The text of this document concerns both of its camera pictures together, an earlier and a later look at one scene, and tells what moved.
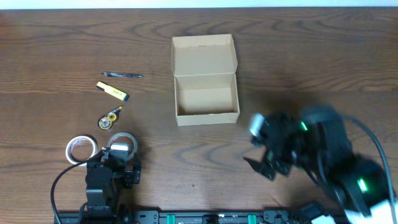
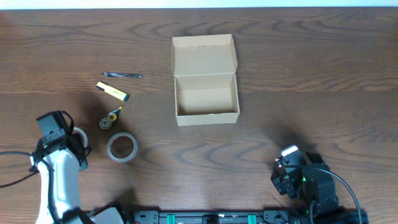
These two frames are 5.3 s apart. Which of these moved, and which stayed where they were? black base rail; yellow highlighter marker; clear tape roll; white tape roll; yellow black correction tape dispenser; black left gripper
Moved: black left gripper; white tape roll
Stayed: yellow highlighter marker; black base rail; clear tape roll; yellow black correction tape dispenser
